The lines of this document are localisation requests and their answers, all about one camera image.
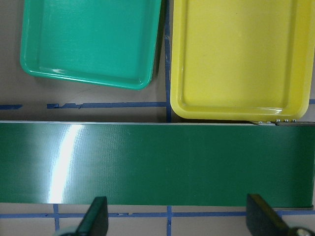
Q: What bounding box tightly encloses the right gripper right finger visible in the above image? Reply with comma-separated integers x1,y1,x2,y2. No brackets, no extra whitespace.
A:
246,194,294,236

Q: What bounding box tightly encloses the green plastic tray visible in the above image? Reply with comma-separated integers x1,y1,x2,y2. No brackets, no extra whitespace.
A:
20,0,161,90

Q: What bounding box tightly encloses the yellow plastic tray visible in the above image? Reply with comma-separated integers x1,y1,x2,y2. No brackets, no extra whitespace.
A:
170,0,315,121

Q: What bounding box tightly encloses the green conveyor belt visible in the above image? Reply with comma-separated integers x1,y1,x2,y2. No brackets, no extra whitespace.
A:
0,122,315,207

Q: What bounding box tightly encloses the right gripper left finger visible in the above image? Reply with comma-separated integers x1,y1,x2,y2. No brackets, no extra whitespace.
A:
75,197,108,236

